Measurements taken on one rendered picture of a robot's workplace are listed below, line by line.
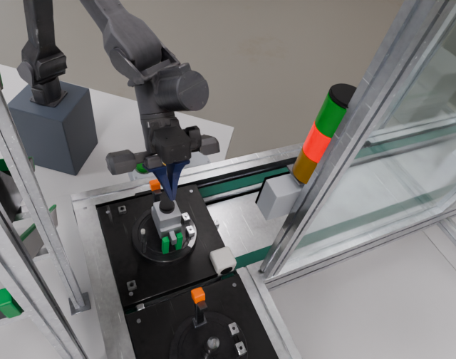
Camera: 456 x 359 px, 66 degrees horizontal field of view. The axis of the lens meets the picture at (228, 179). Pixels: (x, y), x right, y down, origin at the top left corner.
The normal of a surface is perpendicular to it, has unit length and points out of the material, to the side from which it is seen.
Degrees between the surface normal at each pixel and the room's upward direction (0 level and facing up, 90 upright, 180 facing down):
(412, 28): 90
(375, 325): 0
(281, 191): 0
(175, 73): 90
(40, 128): 90
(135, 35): 21
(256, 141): 0
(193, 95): 56
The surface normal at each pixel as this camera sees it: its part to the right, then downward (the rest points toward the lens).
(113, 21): 0.43, -0.39
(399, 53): -0.90, 0.22
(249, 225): 0.17, -0.62
